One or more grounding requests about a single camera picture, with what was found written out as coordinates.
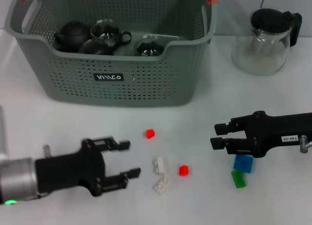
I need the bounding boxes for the blue square brick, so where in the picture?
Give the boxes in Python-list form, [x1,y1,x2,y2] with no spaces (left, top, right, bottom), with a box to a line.
[233,154,254,174]

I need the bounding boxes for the grey perforated plastic storage bin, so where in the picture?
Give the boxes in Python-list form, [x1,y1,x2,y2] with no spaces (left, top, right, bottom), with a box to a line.
[4,0,218,108]

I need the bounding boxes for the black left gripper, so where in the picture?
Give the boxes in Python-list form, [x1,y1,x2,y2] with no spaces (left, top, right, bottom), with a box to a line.
[35,136,141,198]

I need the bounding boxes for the green flat brick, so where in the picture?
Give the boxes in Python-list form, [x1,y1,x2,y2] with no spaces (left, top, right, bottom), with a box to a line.
[231,169,247,188]

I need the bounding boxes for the white tall brick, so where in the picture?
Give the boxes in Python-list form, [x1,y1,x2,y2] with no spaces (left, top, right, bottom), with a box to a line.
[152,157,166,174]

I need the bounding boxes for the white two-stud brick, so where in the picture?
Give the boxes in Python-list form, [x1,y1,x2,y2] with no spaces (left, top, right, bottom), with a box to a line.
[153,177,172,194]

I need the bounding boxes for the glass pitcher with black lid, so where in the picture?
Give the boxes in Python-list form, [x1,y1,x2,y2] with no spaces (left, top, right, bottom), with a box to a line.
[231,7,303,75]

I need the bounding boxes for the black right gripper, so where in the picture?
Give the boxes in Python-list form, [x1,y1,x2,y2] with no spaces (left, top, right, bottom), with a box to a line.
[210,110,312,159]

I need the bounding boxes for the glass teacup with black base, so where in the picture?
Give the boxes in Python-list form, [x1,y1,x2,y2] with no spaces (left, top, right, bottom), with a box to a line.
[78,38,115,56]
[134,34,166,57]
[91,19,133,48]

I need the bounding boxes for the black clay teapot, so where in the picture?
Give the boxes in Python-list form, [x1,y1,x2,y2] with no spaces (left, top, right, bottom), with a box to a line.
[54,20,92,53]

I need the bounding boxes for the right wrist metal plug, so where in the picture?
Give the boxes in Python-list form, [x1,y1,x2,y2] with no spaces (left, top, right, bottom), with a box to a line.
[299,134,312,154]

